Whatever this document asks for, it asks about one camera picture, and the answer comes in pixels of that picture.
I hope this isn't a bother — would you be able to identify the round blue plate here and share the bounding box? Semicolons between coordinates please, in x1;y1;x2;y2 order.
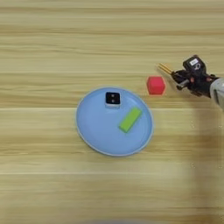
75;86;155;158

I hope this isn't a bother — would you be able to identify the black box with white label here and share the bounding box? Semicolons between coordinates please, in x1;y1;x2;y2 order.
182;54;207;77

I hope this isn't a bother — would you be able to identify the red cube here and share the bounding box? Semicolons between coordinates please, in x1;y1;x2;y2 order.
146;75;166;96

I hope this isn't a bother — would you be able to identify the screwdriver with wooden handle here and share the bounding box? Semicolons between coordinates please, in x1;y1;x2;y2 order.
157;63;191;90

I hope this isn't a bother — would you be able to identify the green rectangular block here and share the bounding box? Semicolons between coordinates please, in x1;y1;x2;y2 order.
118;106;144;134

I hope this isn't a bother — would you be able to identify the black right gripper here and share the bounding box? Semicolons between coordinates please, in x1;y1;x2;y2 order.
171;69;220;99

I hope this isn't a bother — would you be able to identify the black cube with white sides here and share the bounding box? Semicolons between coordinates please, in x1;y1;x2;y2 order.
104;91;122;109

